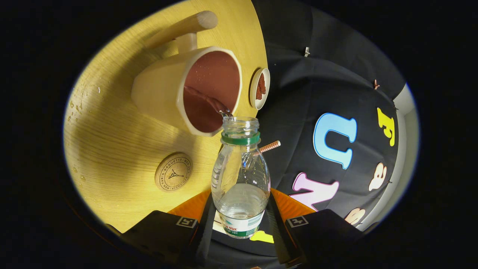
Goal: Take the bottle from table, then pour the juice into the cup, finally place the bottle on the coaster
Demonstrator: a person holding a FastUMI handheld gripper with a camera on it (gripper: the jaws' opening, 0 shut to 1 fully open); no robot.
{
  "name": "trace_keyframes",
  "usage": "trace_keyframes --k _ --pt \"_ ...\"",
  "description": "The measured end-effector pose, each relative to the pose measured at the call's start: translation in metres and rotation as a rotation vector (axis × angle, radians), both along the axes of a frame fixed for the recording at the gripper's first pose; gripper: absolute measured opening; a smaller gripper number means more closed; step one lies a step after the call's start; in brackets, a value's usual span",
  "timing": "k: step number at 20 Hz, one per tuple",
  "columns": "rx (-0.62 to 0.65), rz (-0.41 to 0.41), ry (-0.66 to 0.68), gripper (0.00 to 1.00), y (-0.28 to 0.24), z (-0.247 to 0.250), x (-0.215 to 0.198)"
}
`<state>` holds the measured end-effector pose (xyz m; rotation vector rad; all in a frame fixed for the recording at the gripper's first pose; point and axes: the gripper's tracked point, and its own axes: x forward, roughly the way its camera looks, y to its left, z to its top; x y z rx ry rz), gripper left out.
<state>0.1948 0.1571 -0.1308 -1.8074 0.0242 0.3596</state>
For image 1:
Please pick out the red-brown sausage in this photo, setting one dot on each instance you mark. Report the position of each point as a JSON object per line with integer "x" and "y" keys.
{"x": 262, "y": 84}
{"x": 258, "y": 93}

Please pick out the white round plate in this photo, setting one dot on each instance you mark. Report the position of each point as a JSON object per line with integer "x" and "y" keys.
{"x": 253, "y": 89}

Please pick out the white clip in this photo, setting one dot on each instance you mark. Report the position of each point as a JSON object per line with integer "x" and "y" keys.
{"x": 307, "y": 51}

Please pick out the round wooden coaster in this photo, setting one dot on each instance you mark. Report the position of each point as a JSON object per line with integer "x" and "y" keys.
{"x": 173, "y": 172}

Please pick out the wooden table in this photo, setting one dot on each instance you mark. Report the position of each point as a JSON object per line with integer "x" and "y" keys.
{"x": 112, "y": 149}

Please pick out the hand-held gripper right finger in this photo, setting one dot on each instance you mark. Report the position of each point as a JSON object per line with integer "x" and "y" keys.
{"x": 278, "y": 235}

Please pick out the black backdrop cloth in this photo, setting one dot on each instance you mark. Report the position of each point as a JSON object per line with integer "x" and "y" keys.
{"x": 298, "y": 93}

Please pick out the copper clip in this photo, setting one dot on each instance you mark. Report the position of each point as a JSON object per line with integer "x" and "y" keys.
{"x": 376, "y": 84}

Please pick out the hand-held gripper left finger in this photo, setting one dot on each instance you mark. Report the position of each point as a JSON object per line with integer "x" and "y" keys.
{"x": 203, "y": 239}

